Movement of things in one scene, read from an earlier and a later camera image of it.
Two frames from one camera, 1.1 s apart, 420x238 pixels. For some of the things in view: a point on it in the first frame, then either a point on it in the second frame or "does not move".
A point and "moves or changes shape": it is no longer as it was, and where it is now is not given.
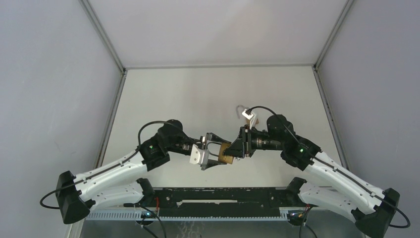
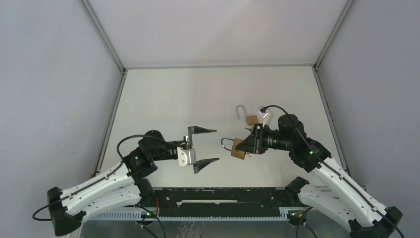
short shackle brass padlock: (228, 159) moves or changes shape
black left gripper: (211, 138) -> (201, 163)
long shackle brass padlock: (248, 121) does not move
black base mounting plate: (223, 199) does not move
